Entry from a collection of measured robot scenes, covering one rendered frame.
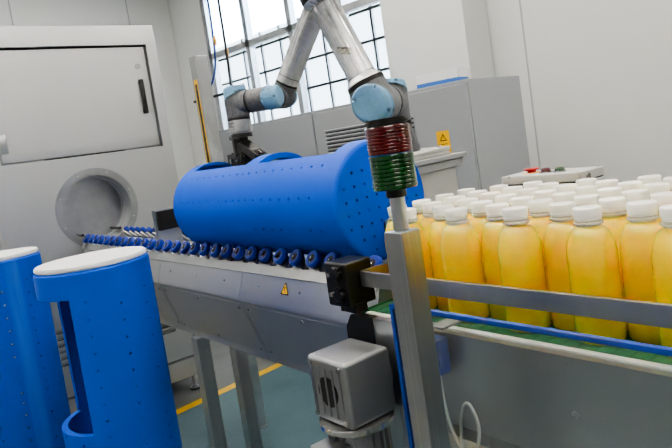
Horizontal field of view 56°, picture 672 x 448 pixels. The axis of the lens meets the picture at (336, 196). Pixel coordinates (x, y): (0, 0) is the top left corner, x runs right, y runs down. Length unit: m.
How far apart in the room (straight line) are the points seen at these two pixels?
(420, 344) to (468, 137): 2.22
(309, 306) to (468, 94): 1.77
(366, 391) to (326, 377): 0.07
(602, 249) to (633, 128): 3.16
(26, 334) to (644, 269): 1.87
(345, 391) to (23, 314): 1.39
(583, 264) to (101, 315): 1.13
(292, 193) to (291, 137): 2.40
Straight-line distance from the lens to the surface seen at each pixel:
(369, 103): 1.80
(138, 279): 1.67
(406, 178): 0.87
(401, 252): 0.88
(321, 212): 1.41
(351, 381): 1.13
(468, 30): 4.25
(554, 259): 1.01
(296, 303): 1.60
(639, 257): 0.94
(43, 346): 2.33
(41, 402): 2.35
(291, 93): 2.09
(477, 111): 3.11
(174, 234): 2.57
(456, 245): 1.08
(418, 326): 0.91
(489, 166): 3.16
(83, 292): 1.63
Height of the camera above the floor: 1.23
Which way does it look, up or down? 5 degrees down
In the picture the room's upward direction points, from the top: 9 degrees counter-clockwise
